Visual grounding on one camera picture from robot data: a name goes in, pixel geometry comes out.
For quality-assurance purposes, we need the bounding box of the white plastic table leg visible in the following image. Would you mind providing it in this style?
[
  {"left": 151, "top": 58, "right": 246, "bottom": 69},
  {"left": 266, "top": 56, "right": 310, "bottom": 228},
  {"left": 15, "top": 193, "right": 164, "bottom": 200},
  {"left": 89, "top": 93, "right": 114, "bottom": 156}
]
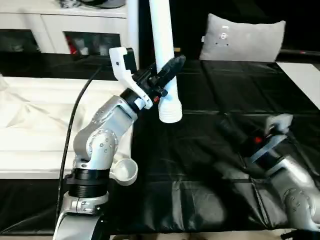
[
  {"left": 149, "top": 0, "right": 184, "bottom": 124},
  {"left": 126, "top": 0, "right": 141, "bottom": 51}
]

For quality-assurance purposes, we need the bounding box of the white plastic table top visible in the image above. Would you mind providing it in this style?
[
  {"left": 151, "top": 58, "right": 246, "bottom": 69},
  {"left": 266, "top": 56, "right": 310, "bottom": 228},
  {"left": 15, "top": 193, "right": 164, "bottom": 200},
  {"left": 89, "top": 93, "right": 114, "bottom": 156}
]
[{"left": 0, "top": 75, "right": 139, "bottom": 187}]

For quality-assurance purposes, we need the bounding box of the black work mat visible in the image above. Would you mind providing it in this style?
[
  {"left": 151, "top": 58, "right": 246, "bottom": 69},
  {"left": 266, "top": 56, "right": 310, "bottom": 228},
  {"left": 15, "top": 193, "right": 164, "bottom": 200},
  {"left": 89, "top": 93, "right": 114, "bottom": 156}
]
[{"left": 0, "top": 50, "right": 320, "bottom": 236}]

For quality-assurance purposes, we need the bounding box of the black sofa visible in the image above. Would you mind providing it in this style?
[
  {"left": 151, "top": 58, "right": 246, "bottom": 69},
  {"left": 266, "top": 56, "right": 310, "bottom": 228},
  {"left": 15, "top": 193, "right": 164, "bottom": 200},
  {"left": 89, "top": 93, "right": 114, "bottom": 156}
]
[{"left": 139, "top": 0, "right": 320, "bottom": 63}]

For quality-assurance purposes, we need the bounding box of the white flat board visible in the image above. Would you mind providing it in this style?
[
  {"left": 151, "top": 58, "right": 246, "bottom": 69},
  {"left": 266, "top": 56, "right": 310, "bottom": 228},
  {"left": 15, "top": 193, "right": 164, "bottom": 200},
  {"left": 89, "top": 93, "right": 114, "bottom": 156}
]
[{"left": 276, "top": 61, "right": 320, "bottom": 112}]

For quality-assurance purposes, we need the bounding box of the grey cushion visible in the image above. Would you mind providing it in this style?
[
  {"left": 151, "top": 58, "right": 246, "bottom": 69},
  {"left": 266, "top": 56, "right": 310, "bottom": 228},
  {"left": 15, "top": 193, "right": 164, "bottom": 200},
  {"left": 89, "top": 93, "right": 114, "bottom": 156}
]
[{"left": 199, "top": 13, "right": 287, "bottom": 62}]

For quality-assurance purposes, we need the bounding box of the white glass-door cabinet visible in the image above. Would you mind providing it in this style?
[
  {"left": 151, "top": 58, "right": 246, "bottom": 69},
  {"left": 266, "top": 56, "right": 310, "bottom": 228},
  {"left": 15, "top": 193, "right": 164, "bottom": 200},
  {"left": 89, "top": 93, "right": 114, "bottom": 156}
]
[{"left": 0, "top": 0, "right": 132, "bottom": 56}]

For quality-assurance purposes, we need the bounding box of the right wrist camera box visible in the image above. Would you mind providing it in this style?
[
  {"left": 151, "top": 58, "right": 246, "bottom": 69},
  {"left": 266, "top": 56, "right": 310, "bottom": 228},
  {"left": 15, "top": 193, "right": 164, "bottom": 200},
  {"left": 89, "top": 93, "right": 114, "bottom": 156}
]
[{"left": 249, "top": 113, "right": 295, "bottom": 164}]

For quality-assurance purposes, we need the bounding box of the dark cabled device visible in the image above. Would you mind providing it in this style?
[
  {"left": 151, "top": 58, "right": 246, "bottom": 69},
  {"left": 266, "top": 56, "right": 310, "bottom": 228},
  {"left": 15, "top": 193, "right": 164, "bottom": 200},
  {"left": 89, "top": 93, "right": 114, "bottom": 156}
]
[{"left": 59, "top": 0, "right": 127, "bottom": 10}]

